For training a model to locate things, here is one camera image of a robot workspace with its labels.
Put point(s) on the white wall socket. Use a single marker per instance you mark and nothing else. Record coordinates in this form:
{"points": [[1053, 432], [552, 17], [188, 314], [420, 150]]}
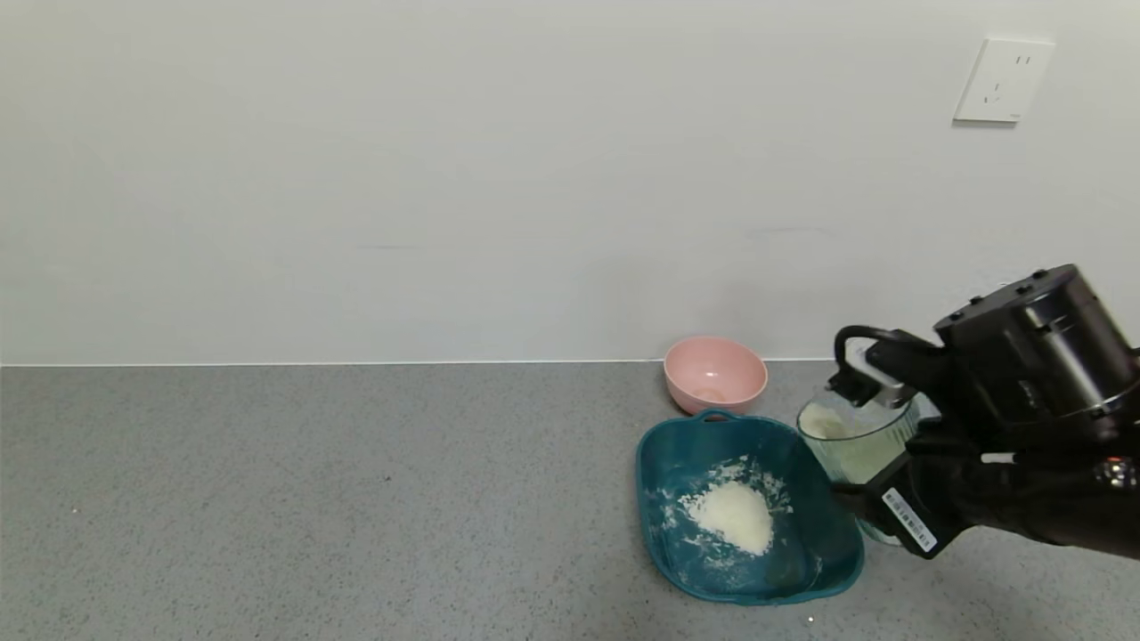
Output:
{"points": [[1004, 80]]}

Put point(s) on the white powder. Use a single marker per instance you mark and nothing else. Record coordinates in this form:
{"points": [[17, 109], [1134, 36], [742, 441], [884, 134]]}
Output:
{"points": [[735, 516], [855, 454]]}

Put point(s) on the pink bowl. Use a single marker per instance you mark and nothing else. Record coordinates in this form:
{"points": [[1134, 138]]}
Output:
{"points": [[726, 365]]}

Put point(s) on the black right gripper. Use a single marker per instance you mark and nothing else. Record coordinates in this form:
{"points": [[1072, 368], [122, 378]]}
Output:
{"points": [[910, 520]]}

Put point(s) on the teal plastic tray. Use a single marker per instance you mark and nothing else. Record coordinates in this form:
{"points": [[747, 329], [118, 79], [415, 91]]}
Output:
{"points": [[802, 534]]}

